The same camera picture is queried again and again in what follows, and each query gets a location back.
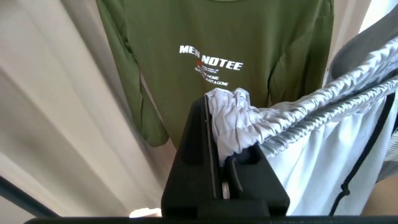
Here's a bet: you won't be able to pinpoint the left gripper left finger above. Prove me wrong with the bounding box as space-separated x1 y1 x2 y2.
161 95 220 218

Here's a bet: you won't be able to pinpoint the pale grey shorts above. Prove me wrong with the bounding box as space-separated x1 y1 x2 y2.
205 6 398 216

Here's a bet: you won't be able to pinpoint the green printed shirt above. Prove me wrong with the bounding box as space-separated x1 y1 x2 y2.
95 0 335 149

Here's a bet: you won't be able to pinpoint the beige curtain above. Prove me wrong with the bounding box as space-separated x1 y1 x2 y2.
0 0 374 218

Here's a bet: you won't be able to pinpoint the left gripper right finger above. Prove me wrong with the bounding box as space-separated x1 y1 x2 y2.
221 144 290 218

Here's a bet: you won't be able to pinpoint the black clothes rack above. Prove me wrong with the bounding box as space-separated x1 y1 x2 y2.
0 175 60 218

